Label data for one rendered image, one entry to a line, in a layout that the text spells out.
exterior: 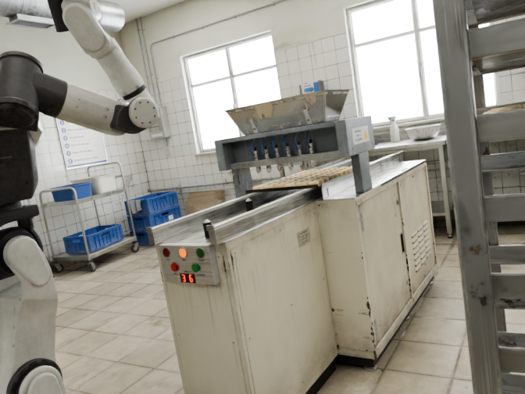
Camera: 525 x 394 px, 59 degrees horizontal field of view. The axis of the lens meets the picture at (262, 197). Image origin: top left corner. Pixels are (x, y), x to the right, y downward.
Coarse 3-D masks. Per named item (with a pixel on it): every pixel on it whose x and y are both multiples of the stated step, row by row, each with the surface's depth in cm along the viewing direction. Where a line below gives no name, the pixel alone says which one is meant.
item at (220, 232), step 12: (300, 192) 200; (312, 192) 210; (276, 204) 183; (288, 204) 192; (300, 204) 200; (240, 216) 164; (252, 216) 169; (264, 216) 176; (276, 216) 183; (216, 228) 152; (228, 228) 157; (240, 228) 163; (216, 240) 152
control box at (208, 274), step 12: (192, 252) 158; (204, 252) 155; (168, 264) 166; (180, 264) 162; (192, 264) 159; (204, 264) 156; (216, 264) 157; (168, 276) 167; (180, 276) 163; (192, 276) 160; (204, 276) 157; (216, 276) 156
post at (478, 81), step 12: (468, 0) 85; (480, 84) 87; (480, 96) 87; (480, 144) 89; (492, 180) 89; (492, 192) 89; (492, 228) 90; (492, 240) 91; (504, 312) 92; (504, 324) 93; (504, 372) 95
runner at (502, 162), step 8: (512, 152) 86; (520, 152) 86; (488, 160) 88; (496, 160) 88; (504, 160) 87; (512, 160) 86; (520, 160) 86; (488, 168) 88; (496, 168) 88; (504, 168) 86; (512, 168) 84; (520, 168) 84
